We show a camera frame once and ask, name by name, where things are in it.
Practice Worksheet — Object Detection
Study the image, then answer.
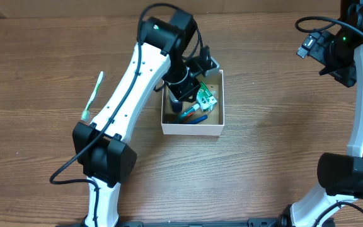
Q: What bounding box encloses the clear bottle dark liquid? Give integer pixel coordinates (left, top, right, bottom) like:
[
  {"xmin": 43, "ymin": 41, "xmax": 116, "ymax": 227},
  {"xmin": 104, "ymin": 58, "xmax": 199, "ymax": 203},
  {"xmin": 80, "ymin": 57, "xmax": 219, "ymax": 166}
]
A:
[{"xmin": 169, "ymin": 93, "xmax": 183, "ymax": 113}]

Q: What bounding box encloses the green soap bar packet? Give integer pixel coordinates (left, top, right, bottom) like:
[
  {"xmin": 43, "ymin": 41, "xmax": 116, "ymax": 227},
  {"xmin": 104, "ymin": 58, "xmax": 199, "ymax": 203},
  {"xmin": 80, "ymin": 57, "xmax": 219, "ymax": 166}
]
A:
[{"xmin": 196, "ymin": 82, "xmax": 217, "ymax": 112}]

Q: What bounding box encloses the red green toothpaste tube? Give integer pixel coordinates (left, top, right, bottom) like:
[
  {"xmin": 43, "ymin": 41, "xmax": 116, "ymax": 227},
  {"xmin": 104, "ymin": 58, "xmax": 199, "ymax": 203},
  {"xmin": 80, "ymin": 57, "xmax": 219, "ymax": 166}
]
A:
[{"xmin": 173, "ymin": 103, "xmax": 200, "ymax": 124}]

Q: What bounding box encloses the blue razor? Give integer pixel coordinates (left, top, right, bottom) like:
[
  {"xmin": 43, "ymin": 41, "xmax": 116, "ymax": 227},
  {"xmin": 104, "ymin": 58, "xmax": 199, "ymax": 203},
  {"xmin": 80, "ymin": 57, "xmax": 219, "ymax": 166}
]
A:
[{"xmin": 185, "ymin": 115, "xmax": 208, "ymax": 124}]

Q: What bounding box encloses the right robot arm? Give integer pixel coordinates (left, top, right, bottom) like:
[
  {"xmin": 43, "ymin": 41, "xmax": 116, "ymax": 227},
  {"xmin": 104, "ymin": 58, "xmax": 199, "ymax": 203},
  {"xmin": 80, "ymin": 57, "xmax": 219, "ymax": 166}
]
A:
[{"xmin": 273, "ymin": 1, "xmax": 363, "ymax": 226}]

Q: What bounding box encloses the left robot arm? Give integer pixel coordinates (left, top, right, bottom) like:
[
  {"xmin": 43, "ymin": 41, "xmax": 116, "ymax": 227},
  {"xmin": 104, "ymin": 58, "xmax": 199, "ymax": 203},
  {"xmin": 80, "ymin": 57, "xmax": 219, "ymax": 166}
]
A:
[{"xmin": 68, "ymin": 8, "xmax": 219, "ymax": 226}]

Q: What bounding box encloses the white cardboard box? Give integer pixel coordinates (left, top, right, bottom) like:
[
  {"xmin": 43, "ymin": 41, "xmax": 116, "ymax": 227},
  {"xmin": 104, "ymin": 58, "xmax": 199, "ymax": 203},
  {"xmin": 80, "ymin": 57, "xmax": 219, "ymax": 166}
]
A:
[{"xmin": 161, "ymin": 69, "xmax": 225, "ymax": 136}]

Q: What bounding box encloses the white green toothbrush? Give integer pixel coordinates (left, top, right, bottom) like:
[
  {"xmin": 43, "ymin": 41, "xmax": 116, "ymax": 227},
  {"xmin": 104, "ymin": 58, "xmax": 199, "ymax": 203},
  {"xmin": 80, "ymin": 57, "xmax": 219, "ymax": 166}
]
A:
[{"xmin": 81, "ymin": 71, "xmax": 104, "ymax": 122}]

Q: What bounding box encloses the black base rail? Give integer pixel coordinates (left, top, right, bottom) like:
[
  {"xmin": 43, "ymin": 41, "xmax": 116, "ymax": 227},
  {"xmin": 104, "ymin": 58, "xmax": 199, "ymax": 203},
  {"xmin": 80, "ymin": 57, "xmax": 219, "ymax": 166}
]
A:
[{"xmin": 116, "ymin": 217, "xmax": 292, "ymax": 227}]

